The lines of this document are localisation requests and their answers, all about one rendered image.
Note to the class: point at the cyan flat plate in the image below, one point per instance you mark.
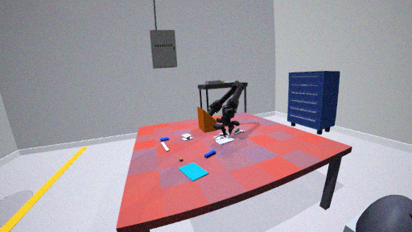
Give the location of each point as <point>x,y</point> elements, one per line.
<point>193,171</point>

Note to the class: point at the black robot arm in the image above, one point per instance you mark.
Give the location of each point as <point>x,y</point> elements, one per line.
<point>230,108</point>

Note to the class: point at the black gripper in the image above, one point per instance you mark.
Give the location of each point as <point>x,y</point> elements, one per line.
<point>226,122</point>

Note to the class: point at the white housing plate with two holes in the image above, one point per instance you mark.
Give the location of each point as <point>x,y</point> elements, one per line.
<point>186,136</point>

